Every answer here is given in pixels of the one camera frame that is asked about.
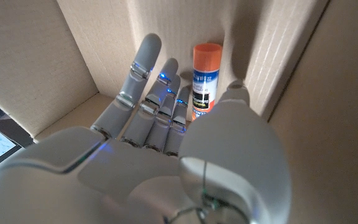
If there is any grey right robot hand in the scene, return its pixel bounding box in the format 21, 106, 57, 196
0, 32, 291, 224

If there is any orange capped glue stick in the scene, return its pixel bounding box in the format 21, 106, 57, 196
191, 42, 223, 122

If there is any open cardboard box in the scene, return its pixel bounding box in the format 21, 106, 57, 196
0, 0, 358, 224

